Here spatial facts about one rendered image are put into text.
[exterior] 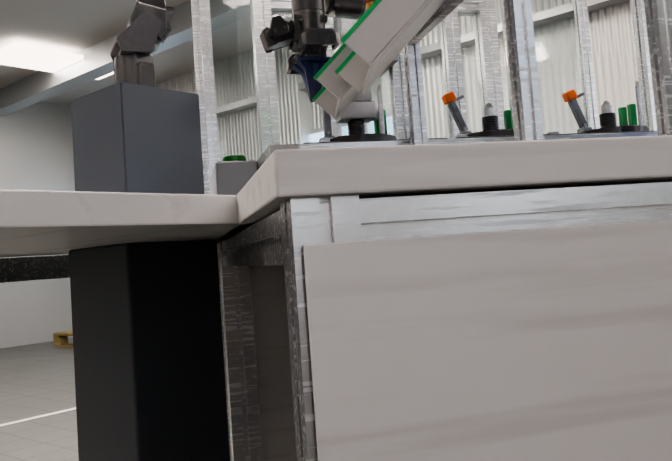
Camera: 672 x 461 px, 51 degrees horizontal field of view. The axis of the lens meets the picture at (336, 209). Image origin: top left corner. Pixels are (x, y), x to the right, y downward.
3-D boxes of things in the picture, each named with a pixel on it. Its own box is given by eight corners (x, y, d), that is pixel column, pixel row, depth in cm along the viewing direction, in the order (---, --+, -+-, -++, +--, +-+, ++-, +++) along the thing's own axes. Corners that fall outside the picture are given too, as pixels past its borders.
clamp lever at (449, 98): (462, 132, 127) (444, 94, 126) (457, 134, 128) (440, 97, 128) (478, 124, 127) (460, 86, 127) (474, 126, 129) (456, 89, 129)
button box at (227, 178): (217, 197, 115) (215, 160, 115) (211, 208, 135) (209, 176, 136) (259, 195, 116) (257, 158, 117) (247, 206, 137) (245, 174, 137)
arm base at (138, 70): (104, 98, 109) (102, 60, 109) (141, 103, 114) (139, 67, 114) (130, 89, 104) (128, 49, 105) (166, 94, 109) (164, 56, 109)
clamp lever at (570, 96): (583, 128, 132) (566, 92, 132) (577, 130, 134) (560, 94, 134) (598, 121, 133) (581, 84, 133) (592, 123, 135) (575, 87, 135)
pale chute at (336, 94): (340, 100, 88) (313, 76, 89) (335, 120, 102) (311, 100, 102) (481, -60, 91) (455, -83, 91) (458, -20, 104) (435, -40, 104)
